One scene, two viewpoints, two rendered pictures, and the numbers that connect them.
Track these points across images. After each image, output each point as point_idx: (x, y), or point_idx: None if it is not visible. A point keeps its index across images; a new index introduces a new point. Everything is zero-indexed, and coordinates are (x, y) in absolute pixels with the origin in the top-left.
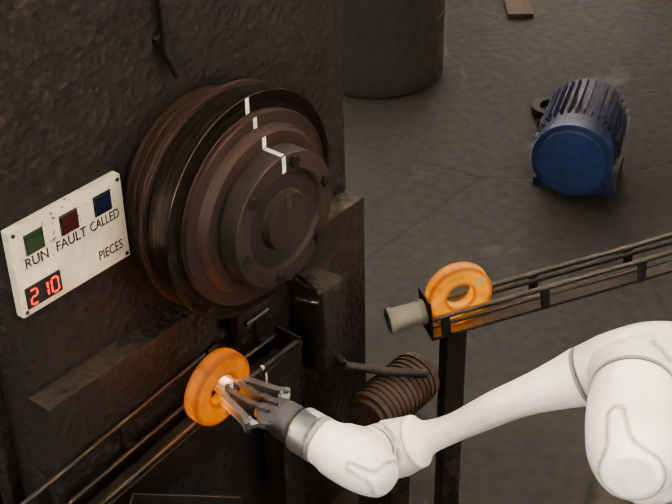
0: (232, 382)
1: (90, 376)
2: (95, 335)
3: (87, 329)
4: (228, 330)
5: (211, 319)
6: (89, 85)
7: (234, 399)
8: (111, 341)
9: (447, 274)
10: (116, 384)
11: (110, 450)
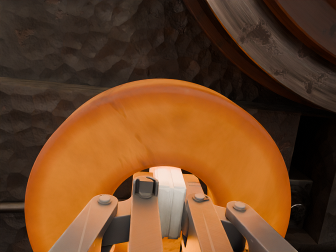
0: (181, 193)
1: (7, 81)
2: (72, 49)
3: (59, 27)
4: (310, 208)
5: (280, 149)
6: None
7: (128, 247)
8: (100, 82)
9: None
10: (49, 129)
11: (13, 243)
